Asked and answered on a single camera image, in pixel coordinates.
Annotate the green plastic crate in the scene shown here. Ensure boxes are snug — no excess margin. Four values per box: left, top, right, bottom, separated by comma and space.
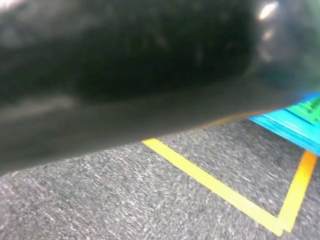
285, 96, 320, 126

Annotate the yellow floor tape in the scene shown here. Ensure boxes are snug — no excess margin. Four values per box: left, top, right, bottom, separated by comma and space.
142, 138, 318, 237

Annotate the blue metal shelf rack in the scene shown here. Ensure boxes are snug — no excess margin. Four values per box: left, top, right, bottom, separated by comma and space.
249, 92, 320, 157

